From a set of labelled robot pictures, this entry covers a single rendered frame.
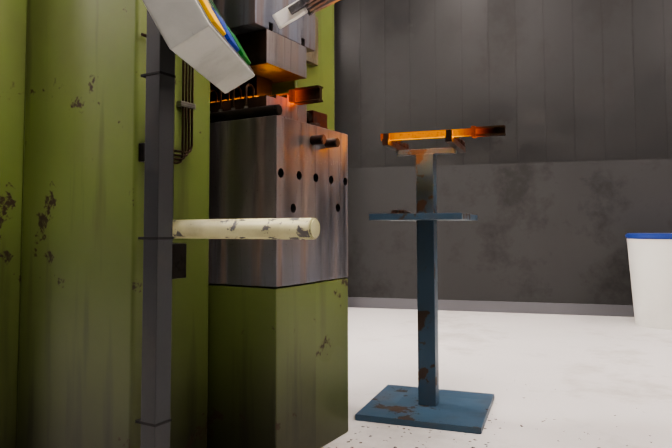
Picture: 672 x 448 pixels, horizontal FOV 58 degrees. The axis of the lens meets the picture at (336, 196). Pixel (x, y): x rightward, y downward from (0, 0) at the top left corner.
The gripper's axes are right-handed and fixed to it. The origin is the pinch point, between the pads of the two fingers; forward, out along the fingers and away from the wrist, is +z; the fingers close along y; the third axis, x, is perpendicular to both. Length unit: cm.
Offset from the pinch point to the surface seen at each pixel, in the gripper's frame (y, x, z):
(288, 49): 44.6, 9.1, 4.0
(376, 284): 352, -82, 37
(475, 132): 71, -37, -34
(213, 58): -14.4, -5.4, 17.1
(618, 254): 320, -146, -124
